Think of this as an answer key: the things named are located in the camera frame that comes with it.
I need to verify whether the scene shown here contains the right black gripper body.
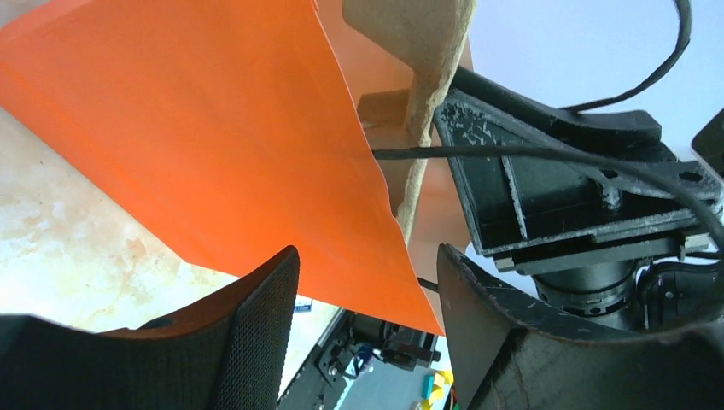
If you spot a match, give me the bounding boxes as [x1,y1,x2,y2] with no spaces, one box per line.
[494,107,724,335]

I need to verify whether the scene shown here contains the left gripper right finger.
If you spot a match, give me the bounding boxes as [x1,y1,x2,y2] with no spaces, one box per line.
[437,244,723,409]

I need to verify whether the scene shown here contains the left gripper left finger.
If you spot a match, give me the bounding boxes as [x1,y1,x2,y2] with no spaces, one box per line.
[1,246,300,409]

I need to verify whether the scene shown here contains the single brown pulp carrier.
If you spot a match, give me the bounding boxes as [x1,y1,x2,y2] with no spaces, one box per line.
[342,0,478,245]

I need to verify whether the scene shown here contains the orange paper bag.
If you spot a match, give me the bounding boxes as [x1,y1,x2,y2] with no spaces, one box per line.
[1,1,441,332]

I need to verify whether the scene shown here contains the blue playing card box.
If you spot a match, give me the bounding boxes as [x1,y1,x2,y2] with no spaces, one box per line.
[294,297,312,313]

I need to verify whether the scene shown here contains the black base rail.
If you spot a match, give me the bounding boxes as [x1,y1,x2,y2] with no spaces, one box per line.
[277,310,442,409]

